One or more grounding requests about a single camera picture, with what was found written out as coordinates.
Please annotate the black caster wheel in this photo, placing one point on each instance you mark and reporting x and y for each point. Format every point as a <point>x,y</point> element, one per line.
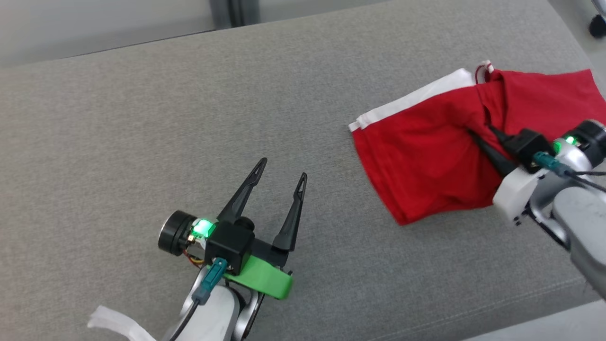
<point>598,26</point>

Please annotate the grey metal frame leg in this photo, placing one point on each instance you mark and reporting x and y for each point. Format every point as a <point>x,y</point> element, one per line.
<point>220,13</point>
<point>246,12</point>

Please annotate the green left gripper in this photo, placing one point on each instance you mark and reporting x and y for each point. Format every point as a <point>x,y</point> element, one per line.
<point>265,282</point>

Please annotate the red shorts white trim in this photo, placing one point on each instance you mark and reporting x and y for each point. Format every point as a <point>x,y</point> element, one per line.
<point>426,156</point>

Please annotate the teal camera connector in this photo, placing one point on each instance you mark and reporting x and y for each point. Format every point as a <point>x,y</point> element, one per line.
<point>549,163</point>
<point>210,282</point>

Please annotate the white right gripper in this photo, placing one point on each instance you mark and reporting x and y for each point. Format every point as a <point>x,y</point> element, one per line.
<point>516,194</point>

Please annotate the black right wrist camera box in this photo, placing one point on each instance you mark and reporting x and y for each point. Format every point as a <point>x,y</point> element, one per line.
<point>528,144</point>

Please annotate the teal right camera connector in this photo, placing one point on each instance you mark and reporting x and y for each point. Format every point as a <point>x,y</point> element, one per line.
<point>549,163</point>

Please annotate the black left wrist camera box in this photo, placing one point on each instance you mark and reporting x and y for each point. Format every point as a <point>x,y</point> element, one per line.
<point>229,246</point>

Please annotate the teal left camera connector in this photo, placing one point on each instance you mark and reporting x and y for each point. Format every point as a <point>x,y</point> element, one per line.
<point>210,282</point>

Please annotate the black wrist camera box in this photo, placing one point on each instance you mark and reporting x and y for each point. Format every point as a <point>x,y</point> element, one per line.
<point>528,144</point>
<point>229,246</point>

